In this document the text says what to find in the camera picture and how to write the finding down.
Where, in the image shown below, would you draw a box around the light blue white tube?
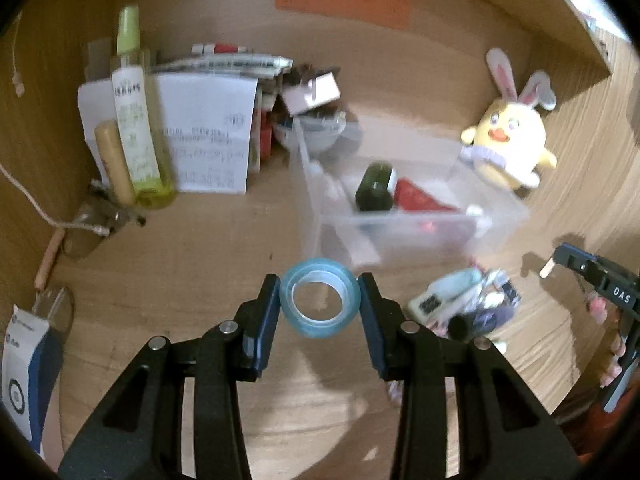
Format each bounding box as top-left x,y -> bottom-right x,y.
407,266 -> 482,316

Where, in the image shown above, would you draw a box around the light blue tape roll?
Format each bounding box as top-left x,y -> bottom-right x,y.
280,258 -> 361,339

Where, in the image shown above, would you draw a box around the yellow chick plush toy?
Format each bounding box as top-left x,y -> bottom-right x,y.
460,48 -> 558,191

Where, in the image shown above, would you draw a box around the white cable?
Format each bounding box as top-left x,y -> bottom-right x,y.
0,161 -> 112,238

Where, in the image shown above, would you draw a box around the wooden shelf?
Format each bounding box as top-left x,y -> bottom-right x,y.
414,0 -> 614,76

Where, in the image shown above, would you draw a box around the stack of papers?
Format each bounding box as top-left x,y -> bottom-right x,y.
152,53 -> 294,79

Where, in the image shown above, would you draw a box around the dark purple bottle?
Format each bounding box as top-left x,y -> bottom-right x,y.
447,304 -> 515,342

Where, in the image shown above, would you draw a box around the white folded paper sheet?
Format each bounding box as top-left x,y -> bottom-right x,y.
77,71 -> 260,195

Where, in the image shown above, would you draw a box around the dark green glass bottle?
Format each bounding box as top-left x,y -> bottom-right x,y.
355,162 -> 397,212

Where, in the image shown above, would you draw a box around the white blue carton box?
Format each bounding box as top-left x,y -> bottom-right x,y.
1,307 -> 63,463

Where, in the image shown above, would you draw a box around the white tape roll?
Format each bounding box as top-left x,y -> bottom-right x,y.
465,204 -> 485,217

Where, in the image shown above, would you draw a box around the clear plastic storage bin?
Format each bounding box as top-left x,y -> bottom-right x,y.
290,116 -> 529,270

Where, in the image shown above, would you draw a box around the small white cardboard box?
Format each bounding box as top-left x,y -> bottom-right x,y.
280,73 -> 341,116

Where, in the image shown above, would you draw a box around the beige tube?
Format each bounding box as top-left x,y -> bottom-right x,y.
94,119 -> 136,206

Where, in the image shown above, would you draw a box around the red white marker pen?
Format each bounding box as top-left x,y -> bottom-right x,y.
191,42 -> 253,56

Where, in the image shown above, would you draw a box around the glass bowl of trinkets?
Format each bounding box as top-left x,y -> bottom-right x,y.
273,112 -> 363,156

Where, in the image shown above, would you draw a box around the eyeglasses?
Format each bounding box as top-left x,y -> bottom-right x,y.
62,181 -> 146,259

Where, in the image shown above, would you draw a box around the yellow-green spray bottle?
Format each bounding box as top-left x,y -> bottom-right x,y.
111,4 -> 176,209

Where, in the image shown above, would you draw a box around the person's right hand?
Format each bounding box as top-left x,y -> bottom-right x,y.
587,292 -> 626,388

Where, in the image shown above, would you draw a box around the red packet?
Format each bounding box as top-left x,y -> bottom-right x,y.
394,178 -> 459,212

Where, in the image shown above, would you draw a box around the orange sticky note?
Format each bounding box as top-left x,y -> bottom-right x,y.
274,0 -> 411,30

